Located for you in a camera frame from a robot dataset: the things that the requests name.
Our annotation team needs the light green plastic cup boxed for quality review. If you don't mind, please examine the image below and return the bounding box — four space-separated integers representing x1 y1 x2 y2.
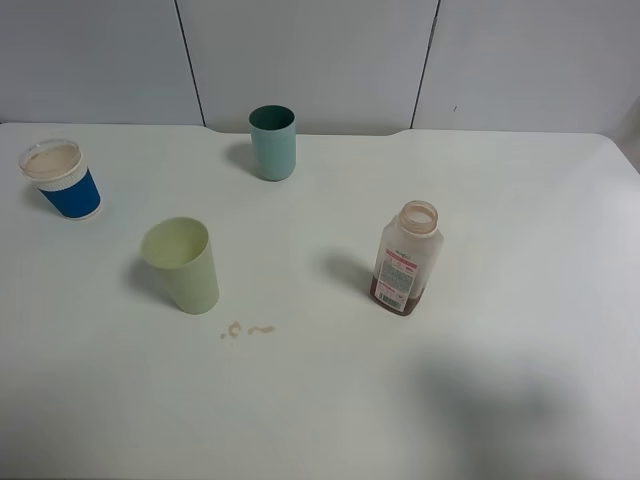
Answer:
141 217 220 315

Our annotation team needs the blue sleeved paper cup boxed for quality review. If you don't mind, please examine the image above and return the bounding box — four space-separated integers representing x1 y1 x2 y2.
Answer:
19 139 102 220

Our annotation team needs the clear plastic drink bottle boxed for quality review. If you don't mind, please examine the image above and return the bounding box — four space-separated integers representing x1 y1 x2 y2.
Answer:
370 200 444 316

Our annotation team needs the teal plastic cup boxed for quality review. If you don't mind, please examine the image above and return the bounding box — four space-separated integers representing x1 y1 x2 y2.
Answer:
248 105 296 181

